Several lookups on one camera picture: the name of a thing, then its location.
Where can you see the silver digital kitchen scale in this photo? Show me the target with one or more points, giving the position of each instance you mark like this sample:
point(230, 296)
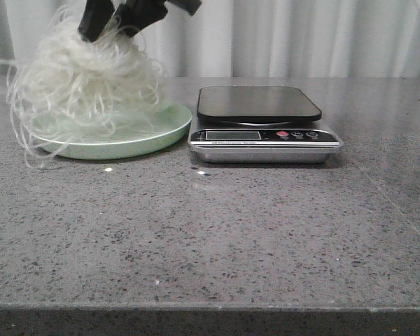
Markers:
point(260, 124)

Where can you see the white pleated curtain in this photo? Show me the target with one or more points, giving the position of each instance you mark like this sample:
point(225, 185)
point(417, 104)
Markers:
point(310, 39)

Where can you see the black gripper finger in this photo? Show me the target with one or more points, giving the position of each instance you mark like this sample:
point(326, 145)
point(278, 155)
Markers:
point(96, 15)
point(134, 16)

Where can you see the pale green round plate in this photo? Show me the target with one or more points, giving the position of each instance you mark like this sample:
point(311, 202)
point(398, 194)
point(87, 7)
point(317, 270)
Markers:
point(164, 129)

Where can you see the white vermicelli noodle bundle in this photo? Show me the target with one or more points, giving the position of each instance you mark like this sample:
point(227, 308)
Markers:
point(70, 89)

